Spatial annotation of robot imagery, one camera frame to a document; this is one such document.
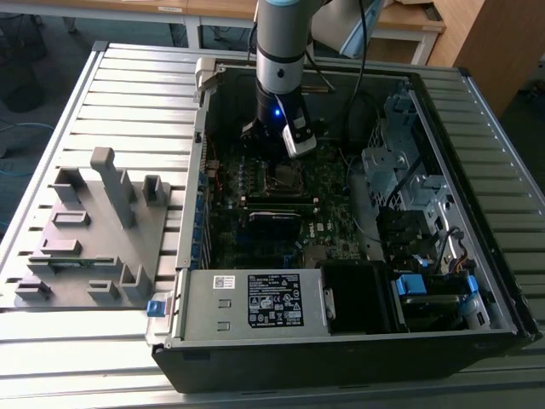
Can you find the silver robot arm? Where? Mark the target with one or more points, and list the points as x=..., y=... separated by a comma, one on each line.
x=281, y=42

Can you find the silver metal drive cage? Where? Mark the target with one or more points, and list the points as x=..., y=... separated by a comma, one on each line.
x=379, y=164

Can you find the green motherboard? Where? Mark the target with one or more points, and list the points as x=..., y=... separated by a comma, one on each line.
x=336, y=213

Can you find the black graphics card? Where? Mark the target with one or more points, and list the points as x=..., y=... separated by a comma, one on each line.
x=272, y=234

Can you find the grey power supply unit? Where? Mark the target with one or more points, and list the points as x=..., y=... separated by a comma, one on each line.
x=200, y=298

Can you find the grey parts rack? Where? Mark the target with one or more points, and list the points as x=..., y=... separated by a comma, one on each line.
x=106, y=238

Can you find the blue disk carrier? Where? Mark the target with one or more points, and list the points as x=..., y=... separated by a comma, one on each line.
x=411, y=284
x=472, y=285

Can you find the wooden cabinet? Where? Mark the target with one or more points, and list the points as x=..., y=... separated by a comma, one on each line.
x=489, y=42

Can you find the blue case latch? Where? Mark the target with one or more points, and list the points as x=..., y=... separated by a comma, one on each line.
x=155, y=309

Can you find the black office chair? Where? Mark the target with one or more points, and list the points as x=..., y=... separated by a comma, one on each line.
x=21, y=85

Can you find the green RAM stick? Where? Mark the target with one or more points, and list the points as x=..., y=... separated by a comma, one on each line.
x=70, y=264

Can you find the black hard disk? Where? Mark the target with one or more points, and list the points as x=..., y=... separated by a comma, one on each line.
x=430, y=313

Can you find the black PC case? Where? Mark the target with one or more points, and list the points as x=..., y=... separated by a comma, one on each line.
x=340, y=366

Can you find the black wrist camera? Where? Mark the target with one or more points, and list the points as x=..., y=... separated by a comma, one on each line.
x=252, y=134

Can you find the wooden desk white frame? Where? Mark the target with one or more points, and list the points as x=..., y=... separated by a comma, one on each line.
x=106, y=6
x=409, y=25

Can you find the black plastic drive bracket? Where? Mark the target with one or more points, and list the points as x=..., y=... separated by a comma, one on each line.
x=402, y=232

